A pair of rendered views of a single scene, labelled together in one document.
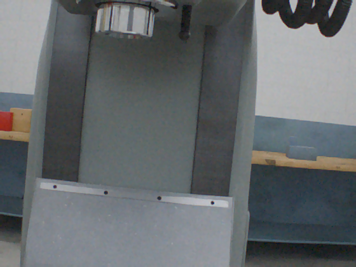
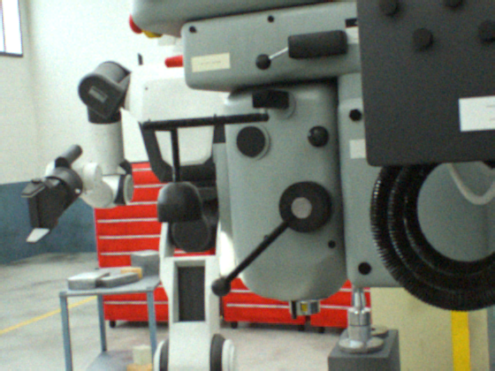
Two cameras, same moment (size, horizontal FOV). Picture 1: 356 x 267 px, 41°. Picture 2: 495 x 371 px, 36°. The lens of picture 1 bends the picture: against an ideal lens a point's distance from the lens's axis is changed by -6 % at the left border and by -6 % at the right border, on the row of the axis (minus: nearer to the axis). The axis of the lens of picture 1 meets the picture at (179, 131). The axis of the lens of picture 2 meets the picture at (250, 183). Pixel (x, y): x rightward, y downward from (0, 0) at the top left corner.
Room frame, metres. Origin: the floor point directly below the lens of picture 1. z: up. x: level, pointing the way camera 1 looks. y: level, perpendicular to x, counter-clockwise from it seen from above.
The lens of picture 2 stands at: (0.83, -1.04, 1.55)
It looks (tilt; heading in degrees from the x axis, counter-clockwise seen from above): 3 degrees down; 114
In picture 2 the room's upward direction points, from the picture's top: 4 degrees counter-clockwise
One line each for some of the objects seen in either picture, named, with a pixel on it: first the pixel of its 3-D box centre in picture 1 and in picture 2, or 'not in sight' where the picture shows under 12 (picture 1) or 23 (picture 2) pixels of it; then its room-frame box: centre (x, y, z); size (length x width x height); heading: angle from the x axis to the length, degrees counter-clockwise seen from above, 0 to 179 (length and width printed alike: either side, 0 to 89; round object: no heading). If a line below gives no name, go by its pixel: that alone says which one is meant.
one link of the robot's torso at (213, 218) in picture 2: not in sight; (198, 227); (-0.13, 0.73, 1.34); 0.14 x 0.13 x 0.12; 14
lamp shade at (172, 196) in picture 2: not in sight; (178, 200); (0.23, 0.00, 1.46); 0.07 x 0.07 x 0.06
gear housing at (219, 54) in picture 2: not in sight; (314, 50); (0.45, 0.05, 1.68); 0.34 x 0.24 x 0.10; 2
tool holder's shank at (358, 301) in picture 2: not in sight; (357, 282); (0.39, 0.43, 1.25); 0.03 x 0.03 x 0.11
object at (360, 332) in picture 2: not in sight; (360, 328); (0.39, 0.43, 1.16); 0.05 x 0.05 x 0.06
